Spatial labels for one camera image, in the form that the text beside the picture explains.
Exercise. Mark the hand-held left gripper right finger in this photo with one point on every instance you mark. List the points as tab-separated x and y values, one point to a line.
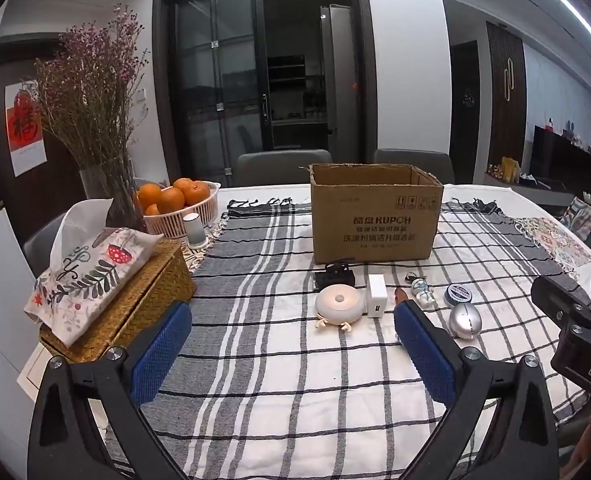
423	355

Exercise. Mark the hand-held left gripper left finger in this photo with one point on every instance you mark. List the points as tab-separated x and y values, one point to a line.
160	355

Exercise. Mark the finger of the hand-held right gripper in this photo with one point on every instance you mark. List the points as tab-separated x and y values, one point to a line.
558	295

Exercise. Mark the silver egg-shaped object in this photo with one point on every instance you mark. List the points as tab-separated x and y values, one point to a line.
465	321

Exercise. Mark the white power adapter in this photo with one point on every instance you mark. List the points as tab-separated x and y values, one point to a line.
376	297

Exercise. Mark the round white night light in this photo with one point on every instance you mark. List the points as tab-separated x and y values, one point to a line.
339	302

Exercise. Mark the brown cardboard box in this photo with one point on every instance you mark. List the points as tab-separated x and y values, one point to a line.
375	225

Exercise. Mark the floral patterned cloth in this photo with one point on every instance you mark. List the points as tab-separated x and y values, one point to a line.
555	245

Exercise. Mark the small brown object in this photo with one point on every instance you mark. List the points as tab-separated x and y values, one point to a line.
401	295

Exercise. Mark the woven tissue box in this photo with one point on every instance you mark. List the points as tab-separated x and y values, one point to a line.
150	290

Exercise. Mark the floral cushion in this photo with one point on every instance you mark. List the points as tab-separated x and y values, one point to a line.
585	222

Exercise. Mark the round dark tin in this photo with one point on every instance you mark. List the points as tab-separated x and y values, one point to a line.
458	294

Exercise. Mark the floral tissue cover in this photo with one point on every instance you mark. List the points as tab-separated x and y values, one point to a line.
95	275

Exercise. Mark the grey television cabinet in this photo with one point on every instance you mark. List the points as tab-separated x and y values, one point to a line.
530	190

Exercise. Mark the black white plaid tablecloth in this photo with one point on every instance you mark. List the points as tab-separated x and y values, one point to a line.
275	360

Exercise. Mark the small black object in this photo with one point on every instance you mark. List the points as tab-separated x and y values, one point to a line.
334	276

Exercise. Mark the small white cylinder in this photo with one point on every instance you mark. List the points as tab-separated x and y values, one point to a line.
195	232

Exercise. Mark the yellow bag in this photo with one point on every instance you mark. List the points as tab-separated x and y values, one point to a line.
510	170

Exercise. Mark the white fruit basket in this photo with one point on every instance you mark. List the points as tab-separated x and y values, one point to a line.
195	217

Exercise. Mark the orange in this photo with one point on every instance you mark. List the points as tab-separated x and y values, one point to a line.
149	195
151	209
170	201
196	191

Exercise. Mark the white tissue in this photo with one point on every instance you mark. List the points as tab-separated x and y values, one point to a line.
80	230

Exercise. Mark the glass vase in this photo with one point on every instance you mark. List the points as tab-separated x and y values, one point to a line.
115	200

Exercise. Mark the grey dining chair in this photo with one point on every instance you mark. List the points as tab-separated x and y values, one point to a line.
415	165
283	167
40	245

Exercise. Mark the dried flower bunch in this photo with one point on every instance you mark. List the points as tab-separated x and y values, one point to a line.
95	100

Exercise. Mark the dark kitchen cabinet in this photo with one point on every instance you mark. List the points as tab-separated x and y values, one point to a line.
295	105

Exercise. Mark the sliding glass door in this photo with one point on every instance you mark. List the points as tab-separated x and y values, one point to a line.
220	75

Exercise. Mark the grey refrigerator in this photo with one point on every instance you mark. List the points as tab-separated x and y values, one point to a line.
338	75

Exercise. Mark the red wall poster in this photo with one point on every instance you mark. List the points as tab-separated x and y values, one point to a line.
24	125

